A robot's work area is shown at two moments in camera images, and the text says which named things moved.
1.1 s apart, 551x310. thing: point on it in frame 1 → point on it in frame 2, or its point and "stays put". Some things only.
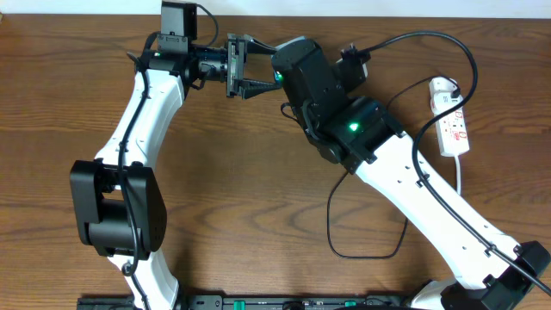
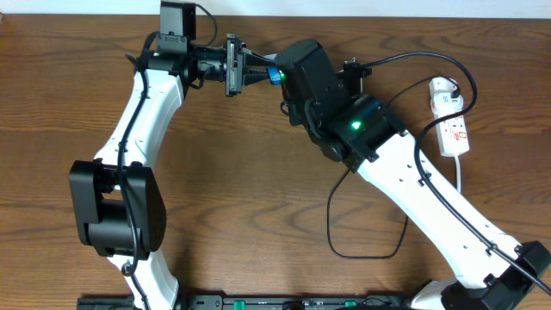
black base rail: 262,302 stays put
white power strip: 452,128 stays put
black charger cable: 455,93 stays put
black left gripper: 233,65 → 233,65
